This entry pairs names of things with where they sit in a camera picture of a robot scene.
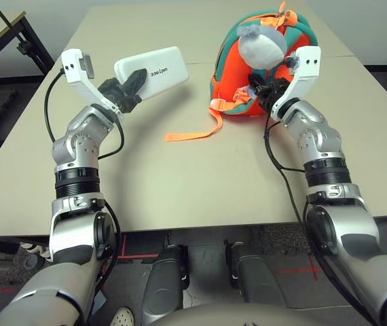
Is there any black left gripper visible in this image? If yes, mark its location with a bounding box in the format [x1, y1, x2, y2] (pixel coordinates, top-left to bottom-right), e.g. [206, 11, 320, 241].
[98, 69, 149, 115]

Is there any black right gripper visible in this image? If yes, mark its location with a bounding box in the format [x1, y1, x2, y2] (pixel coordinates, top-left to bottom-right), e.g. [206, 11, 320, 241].
[249, 73, 291, 111]

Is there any white pencil case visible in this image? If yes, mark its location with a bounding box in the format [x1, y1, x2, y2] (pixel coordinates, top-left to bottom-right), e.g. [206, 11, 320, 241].
[113, 46, 190, 101]

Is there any orange and teal backpack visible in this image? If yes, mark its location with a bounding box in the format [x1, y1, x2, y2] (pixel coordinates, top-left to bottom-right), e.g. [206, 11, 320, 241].
[164, 1, 320, 143]

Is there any grey and white plush pendant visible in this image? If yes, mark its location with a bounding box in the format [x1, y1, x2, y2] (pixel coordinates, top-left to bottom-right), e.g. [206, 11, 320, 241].
[236, 20, 288, 71]

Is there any black stand pole with clamp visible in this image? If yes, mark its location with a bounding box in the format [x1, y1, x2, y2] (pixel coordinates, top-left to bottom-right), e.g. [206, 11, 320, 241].
[0, 0, 35, 57]

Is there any grey robot right leg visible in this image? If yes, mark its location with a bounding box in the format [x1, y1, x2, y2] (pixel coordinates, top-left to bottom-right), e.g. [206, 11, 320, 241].
[225, 240, 286, 306]

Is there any grey robot leg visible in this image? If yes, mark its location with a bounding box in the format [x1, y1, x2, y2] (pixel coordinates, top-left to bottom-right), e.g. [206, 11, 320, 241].
[144, 244, 189, 325]
[225, 240, 286, 306]

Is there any grey robot left leg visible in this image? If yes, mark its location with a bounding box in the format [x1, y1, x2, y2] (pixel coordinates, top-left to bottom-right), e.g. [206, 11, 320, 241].
[144, 244, 189, 325]

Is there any small grey-blue block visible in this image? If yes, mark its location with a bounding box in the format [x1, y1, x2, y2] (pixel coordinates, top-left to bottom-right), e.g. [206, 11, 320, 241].
[93, 292, 107, 312]

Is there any grey robot torso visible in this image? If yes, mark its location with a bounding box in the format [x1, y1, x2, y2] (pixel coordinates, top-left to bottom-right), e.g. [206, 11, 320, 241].
[152, 302, 316, 326]

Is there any white perforated shoe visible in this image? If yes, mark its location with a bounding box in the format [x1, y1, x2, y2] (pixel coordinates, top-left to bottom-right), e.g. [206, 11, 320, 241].
[111, 306, 136, 326]

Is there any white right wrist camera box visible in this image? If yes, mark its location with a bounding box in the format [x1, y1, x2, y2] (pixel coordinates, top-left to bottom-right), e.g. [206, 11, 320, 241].
[270, 46, 322, 120]

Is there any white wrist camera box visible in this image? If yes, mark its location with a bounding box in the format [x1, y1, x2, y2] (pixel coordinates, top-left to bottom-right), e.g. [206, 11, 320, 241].
[270, 46, 322, 120]
[60, 48, 125, 120]

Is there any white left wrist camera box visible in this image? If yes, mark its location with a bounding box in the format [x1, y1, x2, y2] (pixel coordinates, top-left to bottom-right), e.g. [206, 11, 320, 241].
[60, 48, 125, 120]

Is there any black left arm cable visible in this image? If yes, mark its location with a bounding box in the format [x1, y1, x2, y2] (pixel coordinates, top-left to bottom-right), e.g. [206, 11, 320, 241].
[43, 66, 126, 306]

